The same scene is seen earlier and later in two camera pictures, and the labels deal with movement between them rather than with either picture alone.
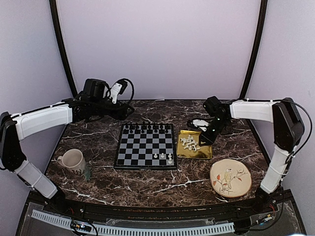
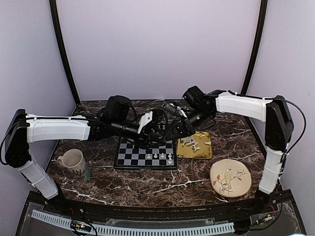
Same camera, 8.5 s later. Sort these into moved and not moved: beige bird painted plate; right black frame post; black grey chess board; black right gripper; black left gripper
Moved: black left gripper; black right gripper
Not moved: right black frame post; beige bird painted plate; black grey chess board
